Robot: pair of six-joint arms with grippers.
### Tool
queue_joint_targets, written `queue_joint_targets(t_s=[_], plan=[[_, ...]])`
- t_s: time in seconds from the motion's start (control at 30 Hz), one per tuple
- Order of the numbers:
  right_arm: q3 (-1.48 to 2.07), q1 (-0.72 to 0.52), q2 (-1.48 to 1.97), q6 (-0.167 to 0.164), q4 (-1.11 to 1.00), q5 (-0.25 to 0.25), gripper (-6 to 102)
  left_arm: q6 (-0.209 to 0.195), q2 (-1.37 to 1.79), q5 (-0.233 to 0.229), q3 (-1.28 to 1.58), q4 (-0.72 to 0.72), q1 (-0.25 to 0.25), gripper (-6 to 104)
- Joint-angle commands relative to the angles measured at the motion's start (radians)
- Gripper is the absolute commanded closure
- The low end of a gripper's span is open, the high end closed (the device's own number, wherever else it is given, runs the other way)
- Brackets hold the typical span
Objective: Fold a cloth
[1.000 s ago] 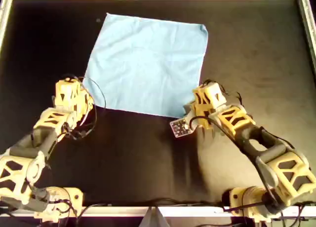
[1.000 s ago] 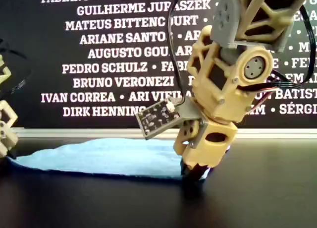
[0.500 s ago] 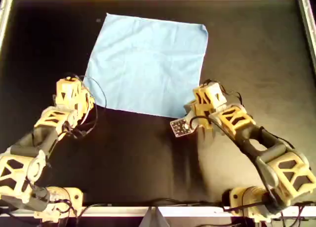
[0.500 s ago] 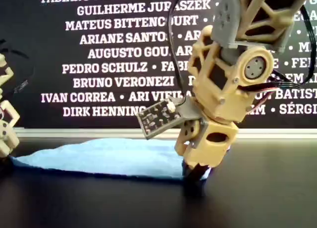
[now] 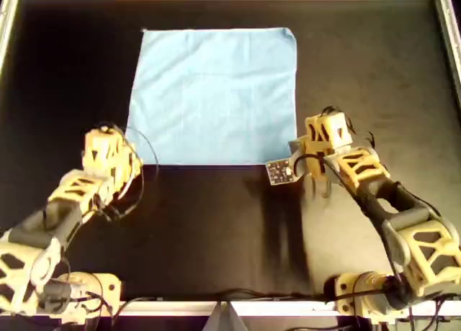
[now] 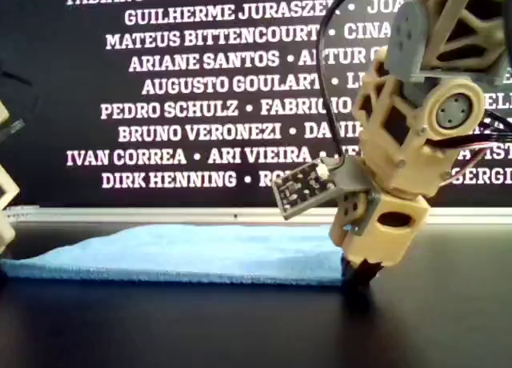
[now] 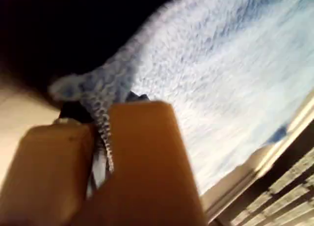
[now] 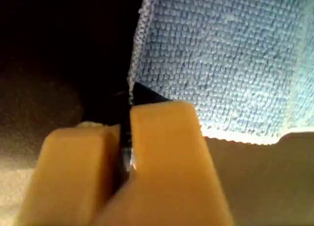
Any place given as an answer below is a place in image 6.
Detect right gripper grey camera bracket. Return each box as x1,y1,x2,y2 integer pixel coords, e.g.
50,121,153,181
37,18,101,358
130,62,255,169
334,158,382,236

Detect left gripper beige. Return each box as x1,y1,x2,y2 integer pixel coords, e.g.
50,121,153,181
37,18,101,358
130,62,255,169
0,211,17,262

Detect bare circuit board camera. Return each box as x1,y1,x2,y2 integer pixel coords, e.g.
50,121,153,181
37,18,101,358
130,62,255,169
271,158,338,221

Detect aluminium table frame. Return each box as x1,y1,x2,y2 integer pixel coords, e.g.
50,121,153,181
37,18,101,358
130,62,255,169
0,205,512,226

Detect black banner with white names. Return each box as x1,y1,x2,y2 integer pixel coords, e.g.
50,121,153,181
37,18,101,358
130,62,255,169
0,0,512,209

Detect light blue microfibre cloth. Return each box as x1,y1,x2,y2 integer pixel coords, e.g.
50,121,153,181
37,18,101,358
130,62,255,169
0,222,346,287

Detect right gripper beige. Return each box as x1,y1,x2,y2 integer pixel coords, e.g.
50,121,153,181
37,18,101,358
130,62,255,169
330,190,431,291

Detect right arm servo wire bundle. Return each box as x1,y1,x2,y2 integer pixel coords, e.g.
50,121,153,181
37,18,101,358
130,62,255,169
430,110,512,186

